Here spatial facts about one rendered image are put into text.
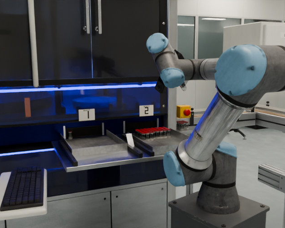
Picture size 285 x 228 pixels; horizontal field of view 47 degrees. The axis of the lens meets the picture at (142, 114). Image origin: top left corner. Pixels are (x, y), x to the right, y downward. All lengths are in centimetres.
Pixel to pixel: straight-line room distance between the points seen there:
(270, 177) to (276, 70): 170
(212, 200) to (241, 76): 53
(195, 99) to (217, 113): 655
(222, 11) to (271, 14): 141
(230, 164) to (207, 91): 647
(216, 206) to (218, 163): 15
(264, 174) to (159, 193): 84
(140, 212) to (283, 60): 141
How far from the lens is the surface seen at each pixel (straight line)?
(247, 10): 823
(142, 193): 197
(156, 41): 116
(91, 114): 174
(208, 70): 112
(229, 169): 115
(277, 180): 241
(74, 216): 189
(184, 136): 174
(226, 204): 117
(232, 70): 79
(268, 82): 81
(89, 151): 151
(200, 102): 751
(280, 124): 229
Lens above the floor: 130
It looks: 9 degrees down
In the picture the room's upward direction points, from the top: straight up
